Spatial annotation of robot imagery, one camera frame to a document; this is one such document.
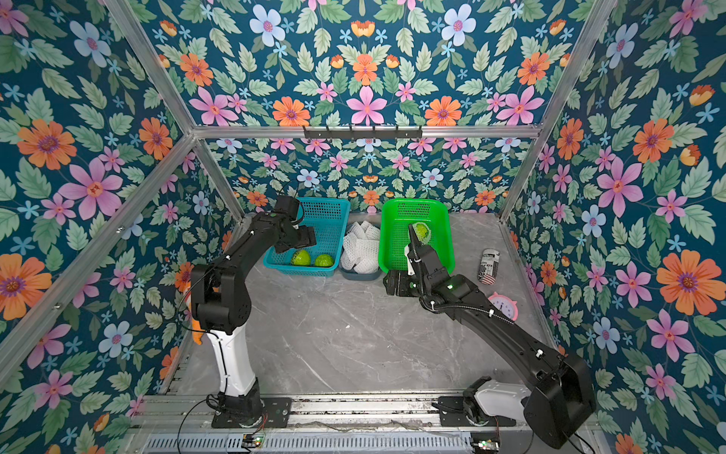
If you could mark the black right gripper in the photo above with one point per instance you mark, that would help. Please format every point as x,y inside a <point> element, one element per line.
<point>417,264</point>

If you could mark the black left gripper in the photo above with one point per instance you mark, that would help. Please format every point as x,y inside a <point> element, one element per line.
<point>305,241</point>

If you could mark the white foam net sleeve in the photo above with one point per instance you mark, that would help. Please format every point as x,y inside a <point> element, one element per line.
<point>421,232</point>

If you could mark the dark-topped green custard apple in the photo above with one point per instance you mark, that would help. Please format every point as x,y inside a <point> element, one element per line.
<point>301,258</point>

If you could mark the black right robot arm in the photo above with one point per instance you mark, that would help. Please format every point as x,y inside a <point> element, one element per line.
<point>556,395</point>

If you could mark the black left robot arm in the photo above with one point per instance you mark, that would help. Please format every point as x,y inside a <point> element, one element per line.
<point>220,302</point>

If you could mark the green custard apple at edge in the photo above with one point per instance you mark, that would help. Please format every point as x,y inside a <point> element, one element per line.
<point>324,261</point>

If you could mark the pile of white foam nets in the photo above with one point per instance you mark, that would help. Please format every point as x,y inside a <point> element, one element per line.
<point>360,248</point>

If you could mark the grey bin of nets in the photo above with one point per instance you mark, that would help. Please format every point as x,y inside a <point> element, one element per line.
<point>354,276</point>

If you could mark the bright green plastic basket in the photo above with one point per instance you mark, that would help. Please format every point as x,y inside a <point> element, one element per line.
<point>432,226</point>

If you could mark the teal plastic basket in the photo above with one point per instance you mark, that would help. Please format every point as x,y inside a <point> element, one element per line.
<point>329,219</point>

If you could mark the striped drink can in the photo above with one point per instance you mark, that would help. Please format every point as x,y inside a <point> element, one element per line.
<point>488,266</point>

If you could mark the pink alarm clock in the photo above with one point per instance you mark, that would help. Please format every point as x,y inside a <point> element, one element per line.
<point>505,305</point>

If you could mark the orange clownfish toy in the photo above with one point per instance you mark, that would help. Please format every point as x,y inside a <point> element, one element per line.
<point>196,333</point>

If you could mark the black hook rail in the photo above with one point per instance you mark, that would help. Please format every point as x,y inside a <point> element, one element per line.
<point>354,133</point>

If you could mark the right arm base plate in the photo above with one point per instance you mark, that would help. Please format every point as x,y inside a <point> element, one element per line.
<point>462,411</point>

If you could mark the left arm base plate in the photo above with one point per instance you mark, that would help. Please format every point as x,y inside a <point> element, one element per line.
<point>243,413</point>

